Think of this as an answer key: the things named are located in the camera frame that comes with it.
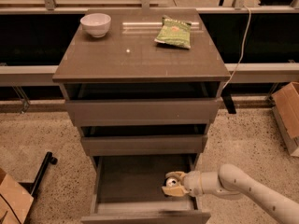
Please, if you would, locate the green chip bag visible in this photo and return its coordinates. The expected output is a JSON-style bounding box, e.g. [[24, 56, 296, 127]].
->
[[154, 16, 192, 49]]

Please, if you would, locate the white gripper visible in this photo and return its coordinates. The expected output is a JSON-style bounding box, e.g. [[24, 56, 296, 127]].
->
[[162, 171, 204, 197]]

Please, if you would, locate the white cable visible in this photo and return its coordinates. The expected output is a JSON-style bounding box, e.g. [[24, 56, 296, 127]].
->
[[221, 5, 252, 91]]

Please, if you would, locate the cardboard box bottom left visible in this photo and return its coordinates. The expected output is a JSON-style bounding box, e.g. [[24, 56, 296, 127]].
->
[[0, 168, 34, 224]]

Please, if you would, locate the dark pepsi can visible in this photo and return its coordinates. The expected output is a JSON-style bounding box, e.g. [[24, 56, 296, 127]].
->
[[165, 177, 178, 188]]

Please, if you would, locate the white ceramic bowl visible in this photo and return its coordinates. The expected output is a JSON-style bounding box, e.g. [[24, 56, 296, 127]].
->
[[80, 13, 111, 37]]

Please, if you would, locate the grey open bottom drawer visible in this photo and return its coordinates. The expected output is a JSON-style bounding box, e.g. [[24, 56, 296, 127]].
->
[[81, 154, 210, 224]]

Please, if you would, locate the black caster leg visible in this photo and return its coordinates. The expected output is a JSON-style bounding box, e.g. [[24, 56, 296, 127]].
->
[[21, 152, 58, 197]]

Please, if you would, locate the cardboard box right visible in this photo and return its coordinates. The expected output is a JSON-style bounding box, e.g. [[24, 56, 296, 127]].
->
[[272, 82, 299, 157]]

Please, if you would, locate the cardboard box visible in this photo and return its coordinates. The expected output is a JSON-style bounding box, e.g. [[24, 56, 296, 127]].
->
[[0, 168, 34, 224], [272, 82, 299, 157]]

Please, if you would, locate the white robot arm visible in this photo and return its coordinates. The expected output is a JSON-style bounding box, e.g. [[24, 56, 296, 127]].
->
[[162, 164, 299, 224]]

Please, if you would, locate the grey top drawer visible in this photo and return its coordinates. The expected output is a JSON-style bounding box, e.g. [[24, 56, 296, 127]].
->
[[65, 98, 220, 126]]

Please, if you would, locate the grey drawer cabinet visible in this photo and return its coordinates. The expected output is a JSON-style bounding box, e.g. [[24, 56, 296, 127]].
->
[[52, 7, 232, 173]]

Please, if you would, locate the grey middle drawer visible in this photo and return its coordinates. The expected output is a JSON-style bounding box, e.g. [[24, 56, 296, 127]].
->
[[81, 134, 207, 156]]

